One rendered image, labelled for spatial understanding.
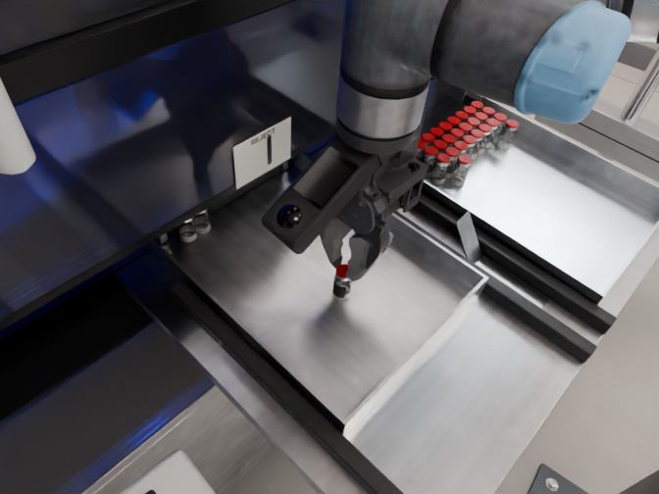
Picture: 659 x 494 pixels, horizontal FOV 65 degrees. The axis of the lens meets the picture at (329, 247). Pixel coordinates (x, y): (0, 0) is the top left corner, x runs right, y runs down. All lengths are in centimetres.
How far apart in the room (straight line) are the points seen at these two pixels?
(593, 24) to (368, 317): 39
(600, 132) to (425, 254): 120
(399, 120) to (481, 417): 33
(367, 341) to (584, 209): 41
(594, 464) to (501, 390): 108
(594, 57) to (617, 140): 145
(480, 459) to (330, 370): 18
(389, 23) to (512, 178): 52
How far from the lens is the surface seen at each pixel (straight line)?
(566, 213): 84
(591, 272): 77
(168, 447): 95
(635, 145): 181
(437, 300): 66
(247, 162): 59
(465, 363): 63
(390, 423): 57
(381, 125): 43
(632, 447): 177
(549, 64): 37
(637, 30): 49
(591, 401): 178
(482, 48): 37
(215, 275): 66
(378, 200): 49
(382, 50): 40
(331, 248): 58
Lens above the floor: 140
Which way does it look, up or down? 49 degrees down
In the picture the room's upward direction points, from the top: 6 degrees clockwise
